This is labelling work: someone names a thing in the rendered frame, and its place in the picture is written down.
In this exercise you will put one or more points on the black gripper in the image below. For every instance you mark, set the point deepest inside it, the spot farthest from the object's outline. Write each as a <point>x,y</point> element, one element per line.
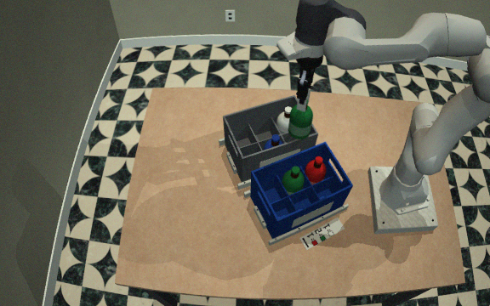
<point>306,76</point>

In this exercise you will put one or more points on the red bottle with pink label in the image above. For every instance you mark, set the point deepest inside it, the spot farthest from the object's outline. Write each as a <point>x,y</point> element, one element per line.
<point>315,170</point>

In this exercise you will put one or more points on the white bottle with grey label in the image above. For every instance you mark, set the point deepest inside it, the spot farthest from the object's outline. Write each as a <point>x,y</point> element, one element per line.
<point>283,120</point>

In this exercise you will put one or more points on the dark blue crate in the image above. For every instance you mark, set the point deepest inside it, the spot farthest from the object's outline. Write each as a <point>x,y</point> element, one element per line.
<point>288,212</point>

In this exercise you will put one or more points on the white paper pick list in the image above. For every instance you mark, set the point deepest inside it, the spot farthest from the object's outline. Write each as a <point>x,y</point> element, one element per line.
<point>321,234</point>

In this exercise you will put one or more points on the dark grey divided crate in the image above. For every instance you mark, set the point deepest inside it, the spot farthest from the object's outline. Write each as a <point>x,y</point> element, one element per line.
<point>243,129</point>

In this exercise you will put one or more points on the green bottle with pale green label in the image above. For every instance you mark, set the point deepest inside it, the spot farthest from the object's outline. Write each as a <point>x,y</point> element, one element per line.
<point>293,181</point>
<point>299,126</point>

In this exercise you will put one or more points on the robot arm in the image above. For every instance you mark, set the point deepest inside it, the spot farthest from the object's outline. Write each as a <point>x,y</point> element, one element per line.
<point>324,27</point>

